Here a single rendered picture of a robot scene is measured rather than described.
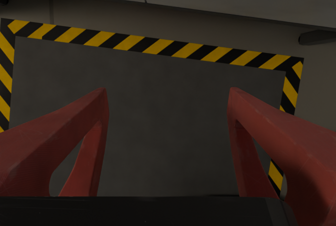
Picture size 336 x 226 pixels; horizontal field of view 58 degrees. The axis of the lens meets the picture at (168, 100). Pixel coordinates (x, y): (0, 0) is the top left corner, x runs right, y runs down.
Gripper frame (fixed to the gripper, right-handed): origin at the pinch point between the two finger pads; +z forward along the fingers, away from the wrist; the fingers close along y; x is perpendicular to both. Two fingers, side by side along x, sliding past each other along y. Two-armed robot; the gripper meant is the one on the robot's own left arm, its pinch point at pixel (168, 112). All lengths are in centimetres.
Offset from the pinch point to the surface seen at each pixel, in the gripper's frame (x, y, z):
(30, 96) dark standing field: 60, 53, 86
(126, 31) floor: 39, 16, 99
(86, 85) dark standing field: 56, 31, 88
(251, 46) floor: 43, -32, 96
